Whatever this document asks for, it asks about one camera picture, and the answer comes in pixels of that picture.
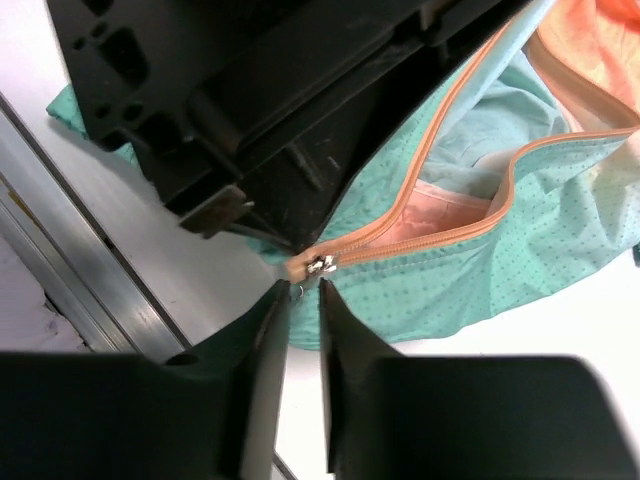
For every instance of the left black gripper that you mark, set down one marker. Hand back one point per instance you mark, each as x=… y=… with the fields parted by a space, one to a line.
x=255 y=116

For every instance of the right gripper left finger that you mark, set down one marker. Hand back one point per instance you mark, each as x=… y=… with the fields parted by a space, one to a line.
x=210 y=412

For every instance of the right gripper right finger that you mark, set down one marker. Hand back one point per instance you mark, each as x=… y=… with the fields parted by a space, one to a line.
x=392 y=416

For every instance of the silver zipper slider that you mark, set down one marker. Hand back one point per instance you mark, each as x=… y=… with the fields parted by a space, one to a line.
x=314 y=270

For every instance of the orange and teal jacket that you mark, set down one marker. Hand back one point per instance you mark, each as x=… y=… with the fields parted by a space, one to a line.
x=517 y=177

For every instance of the aluminium table edge rail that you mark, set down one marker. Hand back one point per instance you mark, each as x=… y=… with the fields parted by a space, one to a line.
x=83 y=274

